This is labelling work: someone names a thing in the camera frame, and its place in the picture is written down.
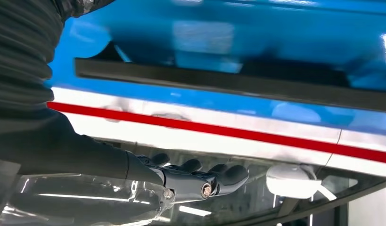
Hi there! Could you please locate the blue metal shelf rack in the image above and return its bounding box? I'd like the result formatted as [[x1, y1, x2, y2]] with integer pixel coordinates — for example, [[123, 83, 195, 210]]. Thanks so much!
[[44, 0, 386, 137]]

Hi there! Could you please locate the white car with red stripe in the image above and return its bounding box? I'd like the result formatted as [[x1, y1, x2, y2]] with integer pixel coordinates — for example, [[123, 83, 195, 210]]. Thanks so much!
[[46, 87, 386, 226]]

